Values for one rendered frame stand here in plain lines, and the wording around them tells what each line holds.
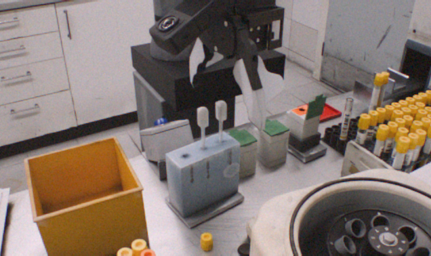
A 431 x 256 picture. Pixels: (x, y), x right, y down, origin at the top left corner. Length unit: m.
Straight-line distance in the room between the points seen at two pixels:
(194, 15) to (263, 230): 0.24
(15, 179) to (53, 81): 0.56
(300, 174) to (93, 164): 0.34
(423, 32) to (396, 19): 1.62
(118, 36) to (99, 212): 1.82
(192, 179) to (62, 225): 0.18
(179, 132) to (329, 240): 0.32
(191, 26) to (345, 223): 0.27
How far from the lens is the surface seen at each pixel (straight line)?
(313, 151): 0.72
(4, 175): 2.35
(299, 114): 0.70
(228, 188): 0.60
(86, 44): 2.23
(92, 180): 0.63
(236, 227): 0.58
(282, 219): 0.43
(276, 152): 0.68
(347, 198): 0.50
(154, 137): 0.64
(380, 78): 0.81
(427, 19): 0.98
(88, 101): 2.35
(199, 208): 0.59
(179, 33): 0.44
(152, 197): 0.63
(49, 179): 0.61
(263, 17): 0.49
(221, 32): 0.48
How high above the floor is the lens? 1.29
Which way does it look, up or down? 31 degrees down
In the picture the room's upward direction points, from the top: straight up
